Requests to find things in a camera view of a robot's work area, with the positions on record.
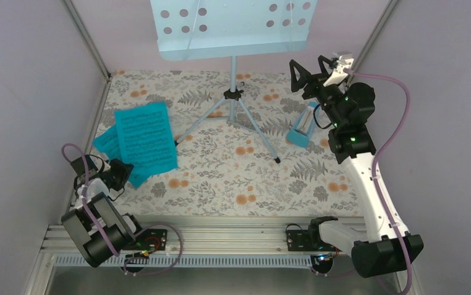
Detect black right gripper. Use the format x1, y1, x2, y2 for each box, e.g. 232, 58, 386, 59
290, 55, 345, 127

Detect blue sheet music pages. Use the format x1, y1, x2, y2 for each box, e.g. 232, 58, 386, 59
114, 102, 178, 176

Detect blue metronome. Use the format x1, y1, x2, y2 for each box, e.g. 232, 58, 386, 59
286, 102, 317, 148

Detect light blue music stand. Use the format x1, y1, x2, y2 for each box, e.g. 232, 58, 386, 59
150, 0, 317, 163

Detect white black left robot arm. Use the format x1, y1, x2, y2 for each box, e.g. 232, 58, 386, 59
61, 155, 146, 267

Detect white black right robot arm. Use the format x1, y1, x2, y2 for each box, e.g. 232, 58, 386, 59
286, 55, 424, 278

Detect floral patterned table mat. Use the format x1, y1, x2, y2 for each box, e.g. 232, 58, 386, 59
97, 70, 361, 217

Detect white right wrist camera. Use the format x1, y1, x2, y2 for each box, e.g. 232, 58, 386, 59
323, 52, 354, 87

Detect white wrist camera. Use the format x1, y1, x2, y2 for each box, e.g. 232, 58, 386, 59
76, 178, 110, 203
323, 52, 354, 87

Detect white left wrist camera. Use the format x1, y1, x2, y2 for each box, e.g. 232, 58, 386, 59
76, 178, 110, 203

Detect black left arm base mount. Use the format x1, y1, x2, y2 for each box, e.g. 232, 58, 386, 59
124, 229, 168, 251

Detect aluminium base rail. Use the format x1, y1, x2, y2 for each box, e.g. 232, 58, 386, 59
25, 216, 407, 294

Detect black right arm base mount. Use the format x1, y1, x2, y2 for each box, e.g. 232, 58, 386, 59
286, 229, 335, 252

